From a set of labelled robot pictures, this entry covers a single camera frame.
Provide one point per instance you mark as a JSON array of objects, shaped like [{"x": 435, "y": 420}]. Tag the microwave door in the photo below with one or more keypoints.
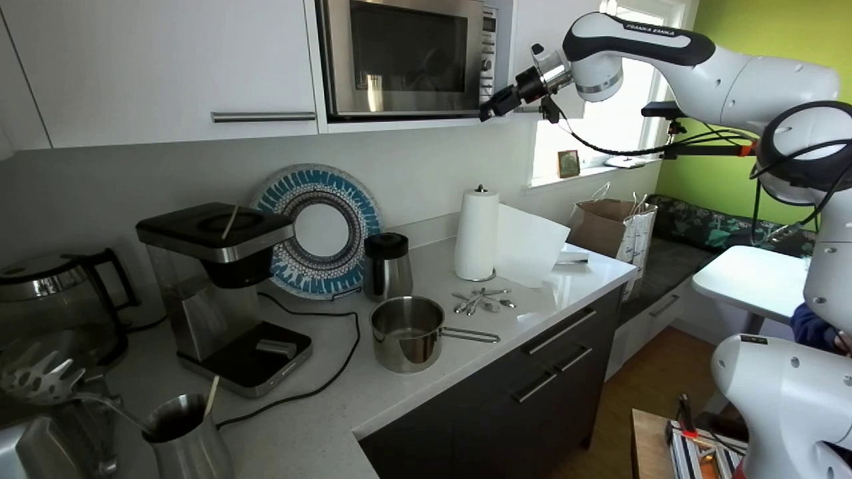
[{"x": 406, "y": 60}]

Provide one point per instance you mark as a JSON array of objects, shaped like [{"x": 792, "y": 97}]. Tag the paper towel roll on holder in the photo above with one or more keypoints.
[{"x": 476, "y": 233}]

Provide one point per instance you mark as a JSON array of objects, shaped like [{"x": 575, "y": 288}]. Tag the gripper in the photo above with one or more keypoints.
[{"x": 530, "y": 85}]

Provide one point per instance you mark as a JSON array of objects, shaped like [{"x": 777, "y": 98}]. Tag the row of paper bags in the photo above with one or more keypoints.
[{"x": 616, "y": 229}]

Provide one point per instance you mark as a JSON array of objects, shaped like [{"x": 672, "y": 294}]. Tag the window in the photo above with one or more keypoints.
[{"x": 619, "y": 126}]

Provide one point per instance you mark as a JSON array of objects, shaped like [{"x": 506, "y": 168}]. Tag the white cabinet door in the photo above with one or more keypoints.
[{"x": 166, "y": 66}]

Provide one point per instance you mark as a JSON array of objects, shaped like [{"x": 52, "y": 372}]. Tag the white table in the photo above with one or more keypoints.
[{"x": 752, "y": 279}]

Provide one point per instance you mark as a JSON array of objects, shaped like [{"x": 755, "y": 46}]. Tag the white paper sheet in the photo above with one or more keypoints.
[{"x": 529, "y": 246}]

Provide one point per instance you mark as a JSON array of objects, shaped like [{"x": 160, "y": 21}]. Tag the bunch of steel measuring spoons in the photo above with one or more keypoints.
[{"x": 480, "y": 301}]

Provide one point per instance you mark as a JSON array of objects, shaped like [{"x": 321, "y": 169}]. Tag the blue patterned decorative plate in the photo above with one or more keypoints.
[{"x": 349, "y": 206}]

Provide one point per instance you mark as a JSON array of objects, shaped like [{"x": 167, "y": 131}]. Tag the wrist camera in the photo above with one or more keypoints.
[{"x": 550, "y": 108}]

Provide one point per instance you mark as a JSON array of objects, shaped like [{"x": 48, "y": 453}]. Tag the small picture frame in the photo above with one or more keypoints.
[{"x": 568, "y": 163}]

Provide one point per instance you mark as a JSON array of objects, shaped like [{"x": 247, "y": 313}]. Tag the black steel coffee maker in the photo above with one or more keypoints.
[{"x": 213, "y": 293}]

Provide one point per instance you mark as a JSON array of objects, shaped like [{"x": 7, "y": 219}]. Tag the steel pitcher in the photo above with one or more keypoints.
[{"x": 190, "y": 446}]

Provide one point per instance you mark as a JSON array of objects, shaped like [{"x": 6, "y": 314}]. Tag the wooden stir stick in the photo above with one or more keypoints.
[
  {"x": 229, "y": 223},
  {"x": 212, "y": 396}
]

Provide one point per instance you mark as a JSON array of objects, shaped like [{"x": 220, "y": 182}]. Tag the dark patterned bench cushion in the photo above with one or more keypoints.
[{"x": 712, "y": 226}]

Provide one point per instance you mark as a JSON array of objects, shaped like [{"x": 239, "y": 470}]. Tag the grey slotted pasta server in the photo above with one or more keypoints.
[{"x": 36, "y": 380}]

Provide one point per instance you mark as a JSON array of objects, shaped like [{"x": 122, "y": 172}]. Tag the red black clamp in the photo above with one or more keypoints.
[{"x": 685, "y": 416}]

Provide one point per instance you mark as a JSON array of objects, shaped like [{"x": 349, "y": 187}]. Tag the wooden table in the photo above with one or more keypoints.
[{"x": 649, "y": 446}]

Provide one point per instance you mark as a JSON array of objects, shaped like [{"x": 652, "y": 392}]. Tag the person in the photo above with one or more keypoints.
[{"x": 813, "y": 329}]

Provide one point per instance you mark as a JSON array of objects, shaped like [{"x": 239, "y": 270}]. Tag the steel canister with black lid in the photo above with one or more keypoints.
[{"x": 388, "y": 269}]

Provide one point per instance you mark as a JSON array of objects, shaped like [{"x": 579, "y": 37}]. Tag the steel toaster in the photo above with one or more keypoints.
[{"x": 33, "y": 452}]

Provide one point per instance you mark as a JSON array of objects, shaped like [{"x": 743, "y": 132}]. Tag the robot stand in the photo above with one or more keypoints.
[{"x": 699, "y": 459}]

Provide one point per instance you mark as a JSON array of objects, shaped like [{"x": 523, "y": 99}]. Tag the steel saucepan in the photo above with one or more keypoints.
[{"x": 403, "y": 339}]

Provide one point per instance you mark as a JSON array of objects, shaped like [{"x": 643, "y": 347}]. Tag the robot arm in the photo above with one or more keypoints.
[{"x": 745, "y": 86}]

